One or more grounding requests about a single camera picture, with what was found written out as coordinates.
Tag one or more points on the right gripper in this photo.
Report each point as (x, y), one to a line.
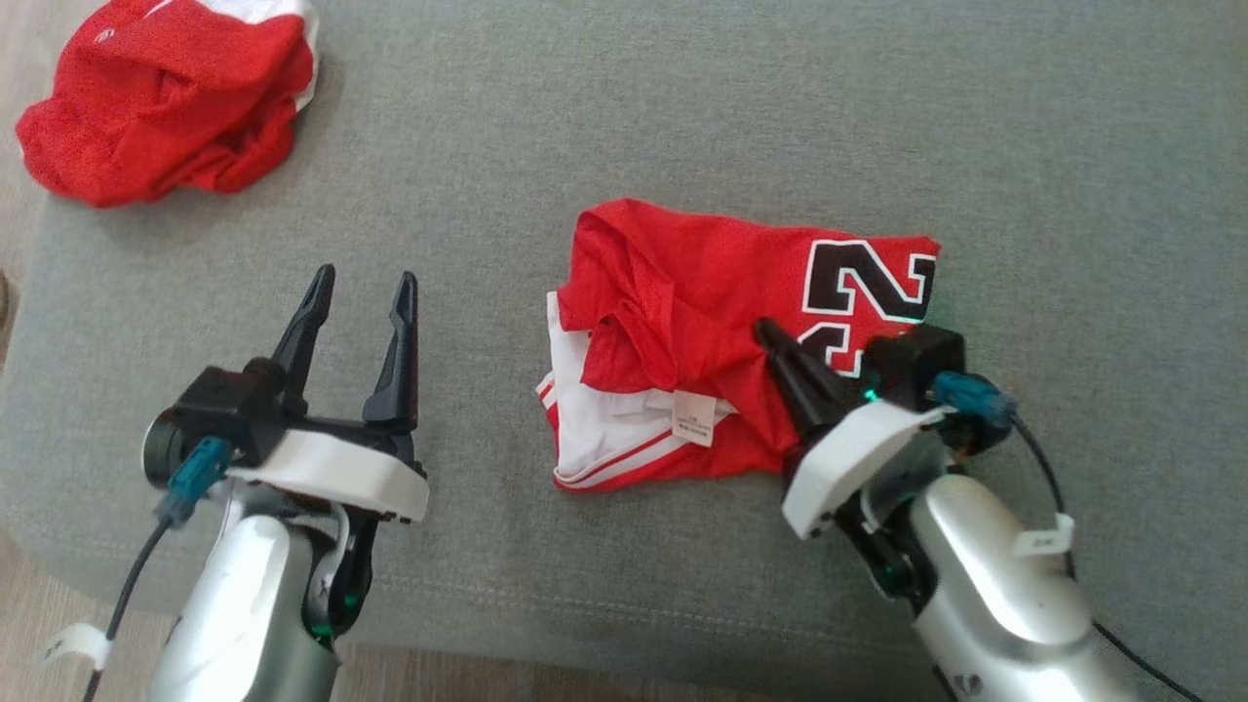
(858, 458)

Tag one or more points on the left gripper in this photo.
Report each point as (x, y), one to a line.
(351, 473)

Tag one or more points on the red white numbered jersey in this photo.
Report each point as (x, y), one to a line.
(702, 283)

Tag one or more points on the red shorts with white trim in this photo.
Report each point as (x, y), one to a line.
(156, 97)

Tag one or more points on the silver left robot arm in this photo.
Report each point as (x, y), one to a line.
(244, 604)

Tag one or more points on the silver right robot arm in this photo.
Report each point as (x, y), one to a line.
(1004, 604)

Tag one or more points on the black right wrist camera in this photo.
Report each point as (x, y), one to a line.
(916, 361)

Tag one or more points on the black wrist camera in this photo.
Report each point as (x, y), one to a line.
(219, 400)
(916, 361)

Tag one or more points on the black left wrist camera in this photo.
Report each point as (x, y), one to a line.
(219, 400)

